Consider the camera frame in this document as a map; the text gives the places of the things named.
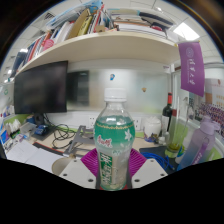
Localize black cable bundle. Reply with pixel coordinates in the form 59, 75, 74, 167
51, 123, 78, 149

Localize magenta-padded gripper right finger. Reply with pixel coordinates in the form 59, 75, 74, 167
125, 147, 169, 190

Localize white wall power outlet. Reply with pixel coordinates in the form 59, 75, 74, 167
133, 117, 144, 130
88, 115, 98, 128

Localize black computer monitor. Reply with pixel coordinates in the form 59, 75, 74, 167
13, 60, 69, 126

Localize small blue box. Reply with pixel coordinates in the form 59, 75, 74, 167
34, 124, 48, 135

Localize clear plastic box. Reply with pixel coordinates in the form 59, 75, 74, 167
19, 122, 37, 136

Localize coiled blue cable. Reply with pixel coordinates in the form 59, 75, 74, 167
139, 151, 176, 173

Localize dark wine bottle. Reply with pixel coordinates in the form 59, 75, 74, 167
161, 92, 174, 136

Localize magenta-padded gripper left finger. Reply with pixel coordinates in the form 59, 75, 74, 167
58, 147, 102, 190

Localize wall shelf with books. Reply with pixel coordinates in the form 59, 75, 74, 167
9, 0, 183, 76

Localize green translucent cup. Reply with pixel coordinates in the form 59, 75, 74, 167
165, 123, 188, 158

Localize purple hanging banner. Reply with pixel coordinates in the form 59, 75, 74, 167
177, 41, 206, 98

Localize green-labelled clear drink bottle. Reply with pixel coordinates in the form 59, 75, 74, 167
93, 87, 137, 192

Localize white ceramic jar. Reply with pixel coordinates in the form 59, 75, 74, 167
143, 116, 163, 144

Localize grey metal laptop stand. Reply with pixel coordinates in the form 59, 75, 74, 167
62, 124, 101, 158

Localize group photo poster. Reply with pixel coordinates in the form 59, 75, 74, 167
196, 78, 224, 134

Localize translucent purple water bottle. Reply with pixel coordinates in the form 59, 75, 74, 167
176, 114, 222, 172

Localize black desk mat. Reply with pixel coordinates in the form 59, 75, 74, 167
32, 141, 179, 174

